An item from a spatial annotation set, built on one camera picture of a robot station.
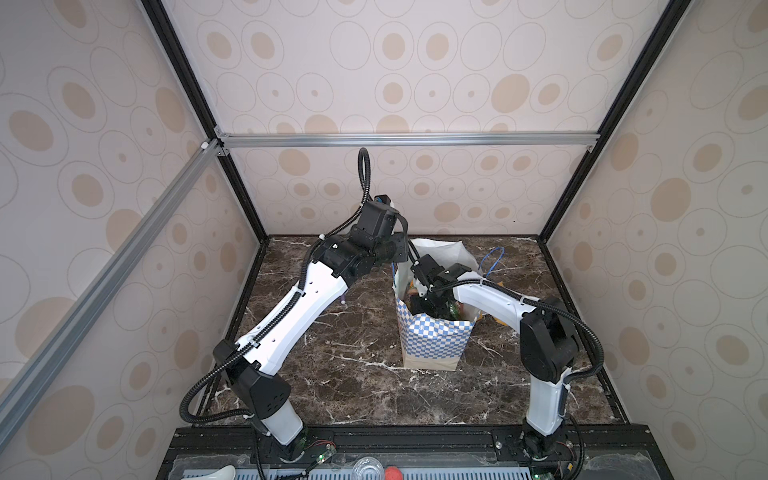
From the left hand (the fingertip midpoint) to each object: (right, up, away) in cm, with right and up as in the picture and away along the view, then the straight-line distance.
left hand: (411, 238), depth 70 cm
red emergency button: (-4, -54, -3) cm, 54 cm away
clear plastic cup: (-10, -54, 0) cm, 55 cm away
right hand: (+3, -22, +21) cm, 30 cm away
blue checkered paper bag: (+5, -26, +3) cm, 26 cm away
